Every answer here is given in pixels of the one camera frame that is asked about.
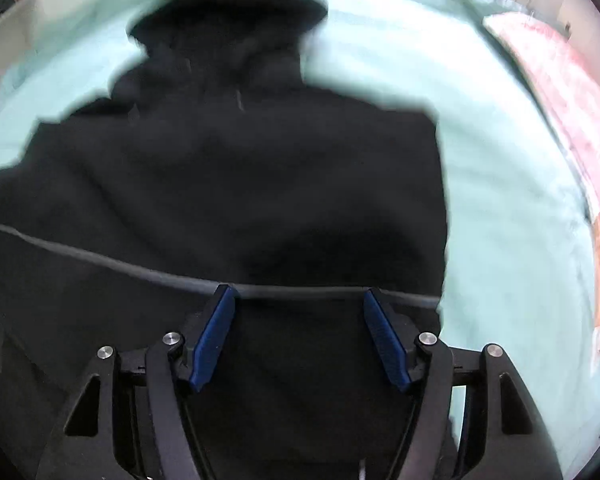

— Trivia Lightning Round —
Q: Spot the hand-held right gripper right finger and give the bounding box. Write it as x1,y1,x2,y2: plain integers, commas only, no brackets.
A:
362,287,566,480

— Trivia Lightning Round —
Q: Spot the black hoodie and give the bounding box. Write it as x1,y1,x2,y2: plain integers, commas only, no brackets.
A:
0,0,451,480

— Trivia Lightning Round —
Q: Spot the pink patterned blanket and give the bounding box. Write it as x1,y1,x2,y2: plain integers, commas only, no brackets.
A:
482,10,600,361

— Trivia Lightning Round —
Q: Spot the light green bed sheet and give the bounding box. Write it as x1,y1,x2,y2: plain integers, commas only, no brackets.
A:
0,0,600,480

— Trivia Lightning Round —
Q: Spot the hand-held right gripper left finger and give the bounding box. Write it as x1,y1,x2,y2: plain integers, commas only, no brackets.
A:
35,283,239,480

